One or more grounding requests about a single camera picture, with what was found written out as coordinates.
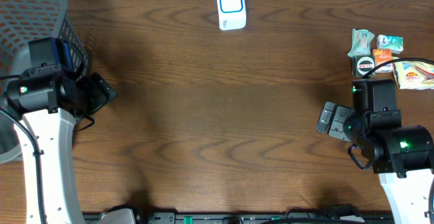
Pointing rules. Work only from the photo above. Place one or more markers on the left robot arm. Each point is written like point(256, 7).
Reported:
point(45, 104)

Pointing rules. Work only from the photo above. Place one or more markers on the white blue snack bag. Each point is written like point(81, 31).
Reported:
point(413, 75)

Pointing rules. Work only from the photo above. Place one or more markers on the round white red lid cup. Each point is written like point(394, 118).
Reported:
point(362, 64)

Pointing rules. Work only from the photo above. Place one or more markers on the green snack packet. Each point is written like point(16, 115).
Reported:
point(361, 43)

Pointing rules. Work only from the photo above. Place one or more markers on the white barcode scanner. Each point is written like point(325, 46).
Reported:
point(231, 14)

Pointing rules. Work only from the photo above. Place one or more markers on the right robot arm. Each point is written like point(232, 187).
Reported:
point(401, 156)

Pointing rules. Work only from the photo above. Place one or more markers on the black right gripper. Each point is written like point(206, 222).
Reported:
point(335, 126)

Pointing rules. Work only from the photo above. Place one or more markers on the grey plastic mesh basket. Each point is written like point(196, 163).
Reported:
point(23, 21)

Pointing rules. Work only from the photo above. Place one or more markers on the orange snack packet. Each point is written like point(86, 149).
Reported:
point(382, 56)

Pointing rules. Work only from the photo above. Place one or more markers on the small teal white packet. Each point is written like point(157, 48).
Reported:
point(393, 43)

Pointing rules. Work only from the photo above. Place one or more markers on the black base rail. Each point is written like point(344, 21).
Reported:
point(341, 213)

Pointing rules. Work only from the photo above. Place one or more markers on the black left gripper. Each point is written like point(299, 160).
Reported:
point(100, 90)

